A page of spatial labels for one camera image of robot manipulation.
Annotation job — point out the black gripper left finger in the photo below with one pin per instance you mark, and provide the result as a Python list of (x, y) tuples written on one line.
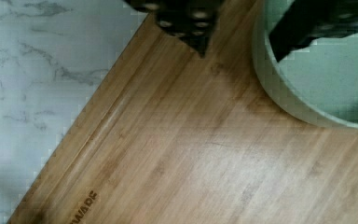
[(191, 21)]

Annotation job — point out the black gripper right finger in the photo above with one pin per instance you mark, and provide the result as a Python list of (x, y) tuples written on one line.
[(307, 20)]

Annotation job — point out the light green cup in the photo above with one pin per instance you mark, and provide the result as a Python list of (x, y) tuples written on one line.
[(317, 84)]

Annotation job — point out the bamboo cutting board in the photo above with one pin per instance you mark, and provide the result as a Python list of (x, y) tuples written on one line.
[(173, 138)]

